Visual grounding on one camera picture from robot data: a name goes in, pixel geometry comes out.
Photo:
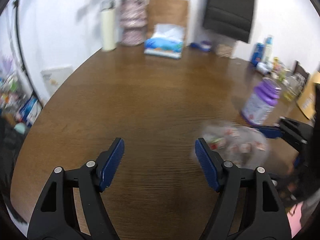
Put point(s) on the clear glass bottle blue cap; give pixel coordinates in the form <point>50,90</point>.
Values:
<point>267,49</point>

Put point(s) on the white board on floor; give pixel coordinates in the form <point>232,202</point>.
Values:
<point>54,77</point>

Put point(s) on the small purple white jar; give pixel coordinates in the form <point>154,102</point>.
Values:
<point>206,45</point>

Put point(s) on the lying blue white bottle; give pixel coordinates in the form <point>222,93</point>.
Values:
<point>264,68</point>

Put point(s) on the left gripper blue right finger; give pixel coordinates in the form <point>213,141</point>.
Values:
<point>264,216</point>

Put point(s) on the purple supplement bottle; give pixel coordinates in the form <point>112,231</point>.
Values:
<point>262,101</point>

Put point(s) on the cream thermos bottle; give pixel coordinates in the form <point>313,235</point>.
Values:
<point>108,27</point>

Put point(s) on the blue white box on floor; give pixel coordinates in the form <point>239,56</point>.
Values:
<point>29,112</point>

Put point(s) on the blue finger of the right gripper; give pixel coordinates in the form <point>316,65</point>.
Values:
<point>270,132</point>

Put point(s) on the pink pillow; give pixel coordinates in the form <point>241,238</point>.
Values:
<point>296,216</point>

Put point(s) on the clear jar with grains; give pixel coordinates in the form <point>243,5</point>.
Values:
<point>225,49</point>

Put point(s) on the large yellow thermos jug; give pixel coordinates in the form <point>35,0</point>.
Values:
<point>306,100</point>

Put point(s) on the snack packets pile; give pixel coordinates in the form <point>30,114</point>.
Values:
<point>279,71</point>

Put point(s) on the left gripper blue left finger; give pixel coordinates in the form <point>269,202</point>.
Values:
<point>54,216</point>

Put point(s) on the glass with yellow liquid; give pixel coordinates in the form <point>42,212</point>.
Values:
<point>292,88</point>

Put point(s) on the pink textured vase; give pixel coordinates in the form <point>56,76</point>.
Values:
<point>133,21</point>

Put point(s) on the dark wooden chair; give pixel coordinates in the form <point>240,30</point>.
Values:
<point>301,74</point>

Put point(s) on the brown paper bag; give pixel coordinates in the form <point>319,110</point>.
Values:
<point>167,12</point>

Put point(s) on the blue tissue box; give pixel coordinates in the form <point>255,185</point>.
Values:
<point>167,41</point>

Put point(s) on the black paper bag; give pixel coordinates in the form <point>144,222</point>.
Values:
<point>231,18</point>

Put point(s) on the wire rack with clutter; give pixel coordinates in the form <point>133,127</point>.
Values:
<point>12,94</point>

